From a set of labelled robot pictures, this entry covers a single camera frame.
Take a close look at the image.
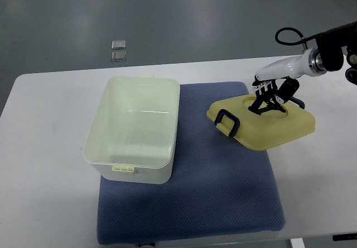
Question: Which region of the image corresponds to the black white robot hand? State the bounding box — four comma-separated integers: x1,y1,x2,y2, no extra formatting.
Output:
248,48,327,115

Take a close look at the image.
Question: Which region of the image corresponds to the yellow storage box lid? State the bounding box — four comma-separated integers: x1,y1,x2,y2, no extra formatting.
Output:
206,94,315,151

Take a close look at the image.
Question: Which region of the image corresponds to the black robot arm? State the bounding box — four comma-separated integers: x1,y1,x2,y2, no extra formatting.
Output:
315,22,356,85

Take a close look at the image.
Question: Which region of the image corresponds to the white storage box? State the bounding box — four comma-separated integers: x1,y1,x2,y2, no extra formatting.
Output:
83,77,180,184

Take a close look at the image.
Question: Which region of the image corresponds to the blue padded mat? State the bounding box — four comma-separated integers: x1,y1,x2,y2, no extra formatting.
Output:
97,82,286,245

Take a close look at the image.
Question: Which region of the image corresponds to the lower metal floor plate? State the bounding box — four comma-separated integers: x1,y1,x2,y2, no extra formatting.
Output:
111,51,127,62

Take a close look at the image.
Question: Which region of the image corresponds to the metal floor plate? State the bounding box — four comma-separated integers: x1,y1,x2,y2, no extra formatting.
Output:
111,40,126,50
111,51,127,62

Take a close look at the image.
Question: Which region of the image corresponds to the upper metal floor plate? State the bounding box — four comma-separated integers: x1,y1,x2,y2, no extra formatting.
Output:
111,40,126,50

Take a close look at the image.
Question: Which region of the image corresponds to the black cable loop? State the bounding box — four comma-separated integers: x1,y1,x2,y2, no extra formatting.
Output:
274,27,319,54

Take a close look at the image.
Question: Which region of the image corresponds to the black table bracket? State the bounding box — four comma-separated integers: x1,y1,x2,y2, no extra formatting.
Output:
332,233,357,241

